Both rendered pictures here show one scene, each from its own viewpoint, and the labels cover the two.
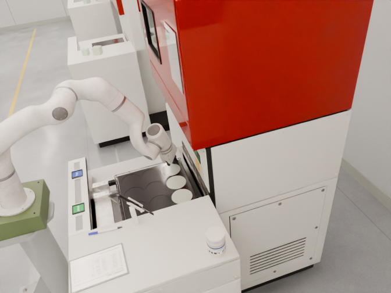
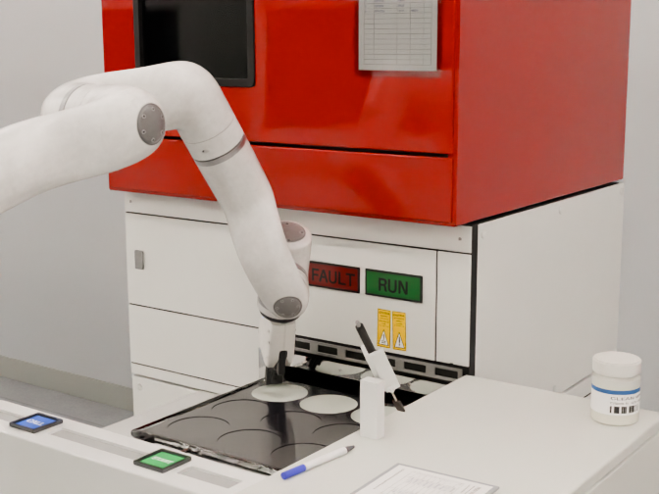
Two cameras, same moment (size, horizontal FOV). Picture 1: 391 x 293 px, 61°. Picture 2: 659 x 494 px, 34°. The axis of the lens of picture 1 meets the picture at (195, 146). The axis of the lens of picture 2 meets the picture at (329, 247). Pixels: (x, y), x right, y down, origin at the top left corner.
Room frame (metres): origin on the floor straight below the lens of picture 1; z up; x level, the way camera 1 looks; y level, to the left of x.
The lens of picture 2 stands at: (-0.13, 1.30, 1.52)
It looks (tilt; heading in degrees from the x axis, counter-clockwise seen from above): 11 degrees down; 319
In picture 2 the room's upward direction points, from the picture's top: straight up
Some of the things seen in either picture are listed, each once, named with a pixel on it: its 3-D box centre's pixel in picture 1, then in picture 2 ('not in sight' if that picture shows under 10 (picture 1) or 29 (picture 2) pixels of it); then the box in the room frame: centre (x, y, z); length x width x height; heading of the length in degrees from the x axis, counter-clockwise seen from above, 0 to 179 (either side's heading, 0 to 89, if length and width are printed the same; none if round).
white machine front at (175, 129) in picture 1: (184, 137); (281, 308); (1.47, 0.05, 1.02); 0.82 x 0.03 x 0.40; 14
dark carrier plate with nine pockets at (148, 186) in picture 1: (155, 188); (290, 422); (1.23, 0.22, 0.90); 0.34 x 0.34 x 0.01; 14
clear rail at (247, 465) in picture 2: (119, 199); (219, 457); (1.19, 0.40, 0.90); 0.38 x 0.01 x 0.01; 14
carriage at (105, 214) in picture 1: (104, 210); not in sight; (1.15, 0.48, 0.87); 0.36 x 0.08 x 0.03; 14
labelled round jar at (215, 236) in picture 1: (216, 241); (615, 388); (0.78, -0.03, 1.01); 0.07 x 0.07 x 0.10
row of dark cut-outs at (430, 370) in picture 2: (194, 165); (356, 355); (1.30, 0.02, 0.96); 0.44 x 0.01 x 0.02; 14
